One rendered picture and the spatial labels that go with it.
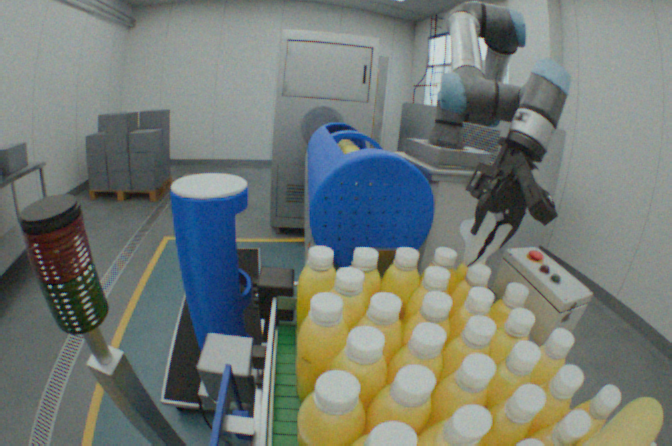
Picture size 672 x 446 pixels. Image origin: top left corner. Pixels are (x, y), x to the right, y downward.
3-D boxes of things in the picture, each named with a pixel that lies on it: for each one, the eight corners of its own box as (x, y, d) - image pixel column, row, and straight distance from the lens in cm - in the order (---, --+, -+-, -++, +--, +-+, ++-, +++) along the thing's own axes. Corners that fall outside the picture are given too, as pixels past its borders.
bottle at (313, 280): (335, 332, 61) (345, 254, 50) (329, 357, 56) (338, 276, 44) (301, 326, 62) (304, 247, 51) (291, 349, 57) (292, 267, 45)
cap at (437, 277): (442, 292, 45) (445, 282, 44) (419, 283, 46) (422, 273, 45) (450, 281, 48) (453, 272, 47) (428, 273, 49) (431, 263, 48)
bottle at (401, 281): (409, 339, 63) (433, 262, 52) (388, 356, 58) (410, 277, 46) (384, 322, 65) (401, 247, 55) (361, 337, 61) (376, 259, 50)
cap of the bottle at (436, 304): (450, 306, 43) (454, 296, 42) (445, 322, 39) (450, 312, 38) (424, 299, 43) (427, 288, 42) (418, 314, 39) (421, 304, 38)
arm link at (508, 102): (490, 89, 66) (501, 72, 56) (536, 99, 69) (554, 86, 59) (488, 124, 64) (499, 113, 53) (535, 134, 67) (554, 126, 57)
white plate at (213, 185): (186, 201, 88) (186, 205, 89) (262, 186, 100) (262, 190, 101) (162, 179, 114) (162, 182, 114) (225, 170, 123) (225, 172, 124)
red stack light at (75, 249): (105, 252, 27) (96, 207, 25) (65, 293, 23) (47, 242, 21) (62, 241, 31) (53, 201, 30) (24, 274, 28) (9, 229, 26)
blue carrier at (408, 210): (362, 178, 153) (366, 123, 149) (425, 270, 76) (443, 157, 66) (306, 178, 151) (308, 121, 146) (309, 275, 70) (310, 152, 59)
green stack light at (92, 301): (120, 300, 29) (105, 252, 27) (89, 344, 26) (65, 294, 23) (76, 286, 33) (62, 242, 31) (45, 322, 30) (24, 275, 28)
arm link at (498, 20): (463, 106, 129) (479, -5, 96) (496, 112, 132) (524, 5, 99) (462, 128, 122) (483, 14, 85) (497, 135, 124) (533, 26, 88)
